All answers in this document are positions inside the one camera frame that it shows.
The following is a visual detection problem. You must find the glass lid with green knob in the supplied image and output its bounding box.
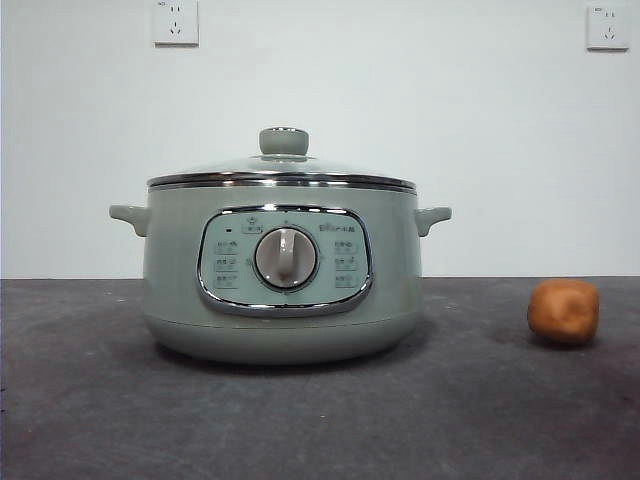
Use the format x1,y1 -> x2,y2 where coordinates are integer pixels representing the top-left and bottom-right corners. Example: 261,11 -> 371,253
146,126 -> 419,191

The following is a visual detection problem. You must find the brown potato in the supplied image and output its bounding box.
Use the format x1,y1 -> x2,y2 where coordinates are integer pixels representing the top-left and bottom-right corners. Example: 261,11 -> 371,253
526,278 -> 601,347

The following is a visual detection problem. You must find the pale green electric cooking pot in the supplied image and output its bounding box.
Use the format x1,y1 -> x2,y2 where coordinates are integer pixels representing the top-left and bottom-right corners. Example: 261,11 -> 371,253
108,172 -> 453,366

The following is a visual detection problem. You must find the white wall socket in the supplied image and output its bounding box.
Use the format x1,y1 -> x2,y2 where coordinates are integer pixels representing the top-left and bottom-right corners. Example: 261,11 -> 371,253
152,0 -> 200,49
585,3 -> 631,52

